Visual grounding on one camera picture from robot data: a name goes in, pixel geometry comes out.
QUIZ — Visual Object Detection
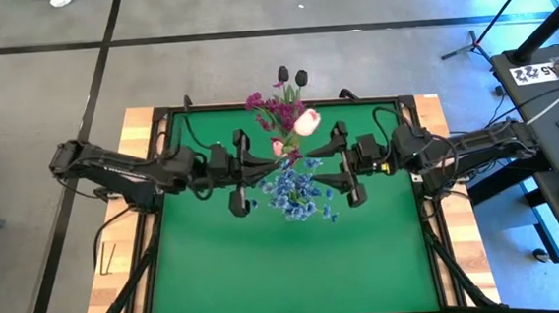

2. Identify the blue artificial flower bunch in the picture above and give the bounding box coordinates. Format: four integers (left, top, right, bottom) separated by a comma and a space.
247, 155, 341, 228
266, 166, 323, 223

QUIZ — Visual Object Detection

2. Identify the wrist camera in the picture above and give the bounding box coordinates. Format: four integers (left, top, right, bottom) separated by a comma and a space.
356, 133, 386, 164
209, 142, 233, 176

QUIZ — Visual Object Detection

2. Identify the black desk crossbeam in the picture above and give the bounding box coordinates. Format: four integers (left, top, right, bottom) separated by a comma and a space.
465, 156, 555, 209

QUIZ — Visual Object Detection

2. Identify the black table frame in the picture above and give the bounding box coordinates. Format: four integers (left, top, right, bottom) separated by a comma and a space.
116, 87, 469, 313

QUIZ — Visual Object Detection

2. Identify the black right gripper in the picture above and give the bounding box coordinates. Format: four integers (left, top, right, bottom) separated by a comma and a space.
303, 117, 397, 213

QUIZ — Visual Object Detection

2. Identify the black floor cable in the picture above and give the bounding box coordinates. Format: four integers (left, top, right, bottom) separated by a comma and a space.
89, 205, 139, 272

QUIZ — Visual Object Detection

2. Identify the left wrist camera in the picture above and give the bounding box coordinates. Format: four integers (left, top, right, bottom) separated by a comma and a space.
209, 142, 233, 176

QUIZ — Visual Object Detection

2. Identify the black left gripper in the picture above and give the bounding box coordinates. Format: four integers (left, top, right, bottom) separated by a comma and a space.
207, 125, 283, 220

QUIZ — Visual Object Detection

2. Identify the pale pink artificial tulip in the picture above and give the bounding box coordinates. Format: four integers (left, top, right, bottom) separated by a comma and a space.
271, 136, 295, 177
283, 106, 326, 176

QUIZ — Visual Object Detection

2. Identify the black frame strut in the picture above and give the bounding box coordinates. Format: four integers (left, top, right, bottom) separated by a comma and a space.
420, 195, 501, 313
82, 219, 167, 313

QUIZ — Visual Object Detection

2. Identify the thick black post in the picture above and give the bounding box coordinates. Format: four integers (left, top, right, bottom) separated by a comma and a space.
508, 0, 559, 66

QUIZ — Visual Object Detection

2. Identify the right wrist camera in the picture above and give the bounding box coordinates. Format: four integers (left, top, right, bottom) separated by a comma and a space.
356, 133, 386, 164

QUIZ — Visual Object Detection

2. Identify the thin hex key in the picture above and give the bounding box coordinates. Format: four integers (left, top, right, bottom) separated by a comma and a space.
98, 240, 119, 278

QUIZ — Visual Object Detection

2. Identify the black desk foot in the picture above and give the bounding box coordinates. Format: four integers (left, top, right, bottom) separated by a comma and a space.
517, 178, 559, 267

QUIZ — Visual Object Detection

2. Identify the white printed label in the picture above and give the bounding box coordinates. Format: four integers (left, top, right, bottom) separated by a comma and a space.
508, 60, 559, 87

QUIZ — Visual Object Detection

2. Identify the thin black tripod stand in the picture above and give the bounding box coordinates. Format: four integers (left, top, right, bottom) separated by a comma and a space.
435, 0, 550, 67

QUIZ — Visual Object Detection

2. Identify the green table mat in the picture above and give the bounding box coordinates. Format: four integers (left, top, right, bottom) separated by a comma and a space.
137, 94, 442, 313

